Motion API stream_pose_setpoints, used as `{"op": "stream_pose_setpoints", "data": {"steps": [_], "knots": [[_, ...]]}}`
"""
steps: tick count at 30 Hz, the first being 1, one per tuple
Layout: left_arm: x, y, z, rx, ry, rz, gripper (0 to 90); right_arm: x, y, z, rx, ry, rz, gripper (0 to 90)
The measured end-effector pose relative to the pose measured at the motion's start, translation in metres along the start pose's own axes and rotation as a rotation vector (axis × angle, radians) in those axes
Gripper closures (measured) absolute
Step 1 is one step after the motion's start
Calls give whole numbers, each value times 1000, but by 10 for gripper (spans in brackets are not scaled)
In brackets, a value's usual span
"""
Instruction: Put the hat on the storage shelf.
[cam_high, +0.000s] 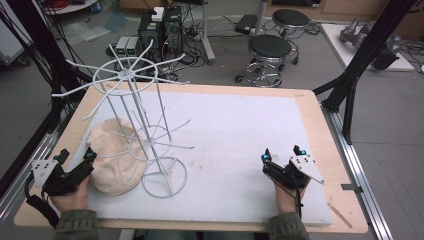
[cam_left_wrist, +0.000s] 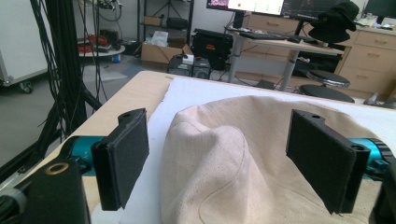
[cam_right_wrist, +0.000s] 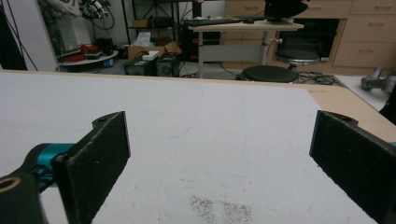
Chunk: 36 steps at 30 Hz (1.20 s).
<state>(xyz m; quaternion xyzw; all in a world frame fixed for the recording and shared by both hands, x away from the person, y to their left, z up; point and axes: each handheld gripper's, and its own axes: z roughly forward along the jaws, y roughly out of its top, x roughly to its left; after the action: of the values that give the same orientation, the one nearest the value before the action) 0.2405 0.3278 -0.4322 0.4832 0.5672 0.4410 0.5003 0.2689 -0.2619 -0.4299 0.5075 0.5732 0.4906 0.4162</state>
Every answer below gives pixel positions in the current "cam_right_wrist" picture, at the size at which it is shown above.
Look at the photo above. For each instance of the black round stool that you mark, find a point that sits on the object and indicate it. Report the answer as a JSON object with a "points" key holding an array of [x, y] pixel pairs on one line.
{"points": [[297, 57], [269, 74]]}

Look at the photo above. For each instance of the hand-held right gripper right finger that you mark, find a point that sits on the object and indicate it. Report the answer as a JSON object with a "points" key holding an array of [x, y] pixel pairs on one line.
{"points": [[351, 155]]}

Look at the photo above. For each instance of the grey handheld device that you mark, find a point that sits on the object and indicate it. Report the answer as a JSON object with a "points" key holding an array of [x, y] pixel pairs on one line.
{"points": [[378, 81]]}

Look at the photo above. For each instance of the black keyboard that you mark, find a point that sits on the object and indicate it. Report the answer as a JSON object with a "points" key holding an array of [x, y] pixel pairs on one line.
{"points": [[211, 21]]}

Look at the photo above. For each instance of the black electronic box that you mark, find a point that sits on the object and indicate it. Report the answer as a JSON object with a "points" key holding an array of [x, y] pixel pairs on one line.
{"points": [[138, 67]]}

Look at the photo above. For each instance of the white table mat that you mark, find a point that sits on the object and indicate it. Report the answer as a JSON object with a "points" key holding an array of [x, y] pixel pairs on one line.
{"points": [[193, 130]]}

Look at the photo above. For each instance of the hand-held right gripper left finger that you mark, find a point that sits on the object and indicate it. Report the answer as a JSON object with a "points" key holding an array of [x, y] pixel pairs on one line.
{"points": [[93, 161]]}

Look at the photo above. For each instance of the white round low table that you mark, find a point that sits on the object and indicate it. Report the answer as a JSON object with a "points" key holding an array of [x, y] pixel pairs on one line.
{"points": [[90, 59]]}

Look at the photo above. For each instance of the brown cardboard box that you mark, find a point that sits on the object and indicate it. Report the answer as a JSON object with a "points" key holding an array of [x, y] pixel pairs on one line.
{"points": [[149, 48]]}

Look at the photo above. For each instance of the black computer case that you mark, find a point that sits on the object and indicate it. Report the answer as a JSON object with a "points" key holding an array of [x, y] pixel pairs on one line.
{"points": [[168, 64]]}

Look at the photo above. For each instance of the black metal shelf rack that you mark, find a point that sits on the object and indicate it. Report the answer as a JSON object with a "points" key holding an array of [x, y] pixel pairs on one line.
{"points": [[162, 18]]}

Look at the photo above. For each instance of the white small box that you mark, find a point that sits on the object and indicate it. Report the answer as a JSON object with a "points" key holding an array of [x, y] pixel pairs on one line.
{"points": [[150, 56]]}

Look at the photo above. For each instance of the light wooden desk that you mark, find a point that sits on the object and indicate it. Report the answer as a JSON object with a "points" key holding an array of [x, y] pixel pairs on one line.
{"points": [[246, 26]]}

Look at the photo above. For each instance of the wooden drawer cabinet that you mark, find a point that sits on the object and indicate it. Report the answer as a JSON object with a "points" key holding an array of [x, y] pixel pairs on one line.
{"points": [[369, 34]]}

